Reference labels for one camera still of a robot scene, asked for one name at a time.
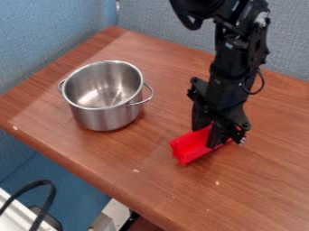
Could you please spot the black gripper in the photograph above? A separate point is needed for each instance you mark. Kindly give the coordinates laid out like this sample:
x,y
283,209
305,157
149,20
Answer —
x,y
218,101

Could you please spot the red plastic block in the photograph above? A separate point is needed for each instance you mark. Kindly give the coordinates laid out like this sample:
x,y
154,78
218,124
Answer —
x,y
189,147

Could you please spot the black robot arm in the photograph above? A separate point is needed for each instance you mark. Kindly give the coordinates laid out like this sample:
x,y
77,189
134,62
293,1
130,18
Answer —
x,y
241,30

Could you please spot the stainless steel pot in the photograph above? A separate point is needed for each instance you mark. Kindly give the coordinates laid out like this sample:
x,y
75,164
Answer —
x,y
106,92

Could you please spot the white box under table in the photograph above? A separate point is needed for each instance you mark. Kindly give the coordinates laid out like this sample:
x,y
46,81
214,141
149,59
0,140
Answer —
x,y
113,217

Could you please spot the white panel at corner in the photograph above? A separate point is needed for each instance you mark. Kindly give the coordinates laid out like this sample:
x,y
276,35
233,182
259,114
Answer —
x,y
19,217

